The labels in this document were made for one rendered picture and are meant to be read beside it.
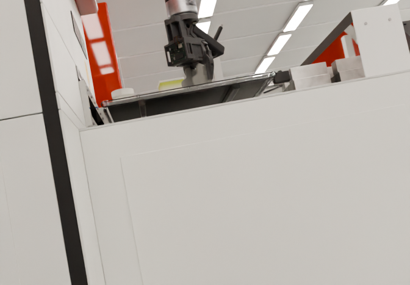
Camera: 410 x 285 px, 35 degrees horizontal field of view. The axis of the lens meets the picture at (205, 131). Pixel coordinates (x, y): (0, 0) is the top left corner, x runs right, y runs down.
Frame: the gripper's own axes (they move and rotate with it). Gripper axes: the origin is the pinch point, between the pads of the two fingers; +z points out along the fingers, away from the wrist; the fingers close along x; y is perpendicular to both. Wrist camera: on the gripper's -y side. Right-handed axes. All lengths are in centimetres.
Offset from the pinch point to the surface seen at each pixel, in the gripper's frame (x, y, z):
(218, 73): -9.0, -17.1, -9.0
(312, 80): 30.0, -1.3, 4.4
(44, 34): 30, 64, -2
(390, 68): 50, 3, 8
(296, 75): 27.3, 0.5, 2.5
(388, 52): 50, 3, 5
